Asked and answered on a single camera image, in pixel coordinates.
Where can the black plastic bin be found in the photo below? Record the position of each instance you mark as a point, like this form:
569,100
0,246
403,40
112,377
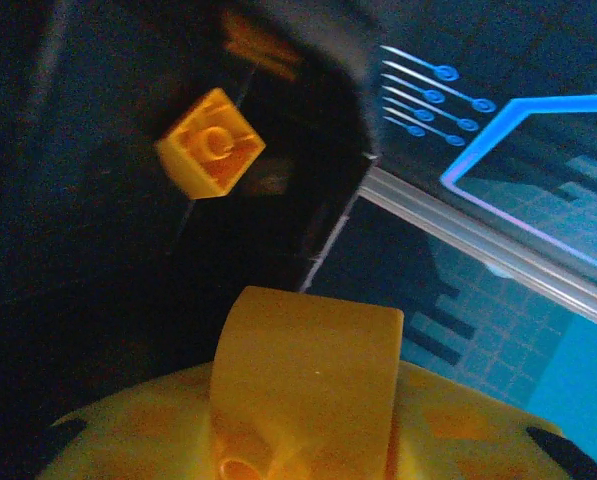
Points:
128,275

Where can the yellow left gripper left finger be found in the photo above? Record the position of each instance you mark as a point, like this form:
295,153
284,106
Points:
143,435

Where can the yellow lego brick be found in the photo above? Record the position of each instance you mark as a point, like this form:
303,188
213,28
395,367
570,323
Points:
213,145
303,360

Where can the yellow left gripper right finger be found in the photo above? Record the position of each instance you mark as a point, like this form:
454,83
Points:
458,440

